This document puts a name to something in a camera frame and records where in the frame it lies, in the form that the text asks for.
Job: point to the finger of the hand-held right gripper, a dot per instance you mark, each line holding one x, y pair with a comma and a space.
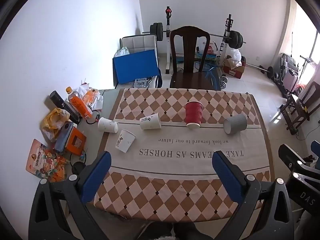
288, 156
316, 148

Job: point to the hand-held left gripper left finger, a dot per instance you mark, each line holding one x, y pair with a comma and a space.
96, 180

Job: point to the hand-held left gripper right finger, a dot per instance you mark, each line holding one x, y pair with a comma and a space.
228, 180

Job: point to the white printed paper cup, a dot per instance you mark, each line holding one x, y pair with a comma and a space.
125, 141
150, 122

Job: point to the plain white paper cup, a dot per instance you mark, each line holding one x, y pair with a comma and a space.
107, 125

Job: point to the grey cup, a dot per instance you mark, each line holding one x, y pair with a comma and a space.
236, 123

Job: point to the red ribbed paper cup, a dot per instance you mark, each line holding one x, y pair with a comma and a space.
193, 113

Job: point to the black round object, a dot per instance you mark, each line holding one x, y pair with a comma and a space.
78, 168

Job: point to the orange box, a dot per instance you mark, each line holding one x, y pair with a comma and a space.
76, 142

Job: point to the dark wooden stand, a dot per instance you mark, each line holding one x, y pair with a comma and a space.
298, 110

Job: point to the grey blue box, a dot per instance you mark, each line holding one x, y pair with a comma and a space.
63, 137

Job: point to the checkered tablecloth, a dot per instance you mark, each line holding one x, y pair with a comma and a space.
175, 170

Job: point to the colourful snack packet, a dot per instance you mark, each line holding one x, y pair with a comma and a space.
43, 162

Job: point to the yellow plastic bag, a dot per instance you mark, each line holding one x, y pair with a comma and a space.
53, 120

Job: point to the orange drink bottle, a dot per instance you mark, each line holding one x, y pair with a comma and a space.
78, 103

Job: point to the folded grey exercise machine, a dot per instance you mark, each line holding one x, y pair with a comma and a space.
288, 75

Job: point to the crumpled white plastic bag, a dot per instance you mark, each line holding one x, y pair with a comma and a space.
96, 101

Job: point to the black cylindrical box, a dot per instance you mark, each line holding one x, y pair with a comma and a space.
63, 106

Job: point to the small barbell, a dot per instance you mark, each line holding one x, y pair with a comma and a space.
270, 71

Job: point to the silver dumbbell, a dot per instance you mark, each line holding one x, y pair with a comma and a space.
223, 81

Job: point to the red cardboard box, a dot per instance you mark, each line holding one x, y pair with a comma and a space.
235, 71

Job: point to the window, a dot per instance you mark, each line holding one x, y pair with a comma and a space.
307, 42

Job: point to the clear plastic container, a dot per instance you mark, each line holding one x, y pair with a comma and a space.
141, 83

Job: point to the dark blue bag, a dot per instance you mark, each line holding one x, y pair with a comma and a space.
159, 80

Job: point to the barbell with black plates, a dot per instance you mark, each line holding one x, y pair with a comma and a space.
236, 38

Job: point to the crumpled clear plastic bag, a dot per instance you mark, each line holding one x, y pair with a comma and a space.
122, 52

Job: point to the dark wooden chair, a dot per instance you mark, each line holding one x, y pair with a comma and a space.
190, 55

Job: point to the red and white plastic bag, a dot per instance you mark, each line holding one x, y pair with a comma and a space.
208, 48

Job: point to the white padded chair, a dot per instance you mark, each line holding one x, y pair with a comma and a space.
140, 42

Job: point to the white barbell rack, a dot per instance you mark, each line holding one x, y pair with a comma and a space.
168, 42

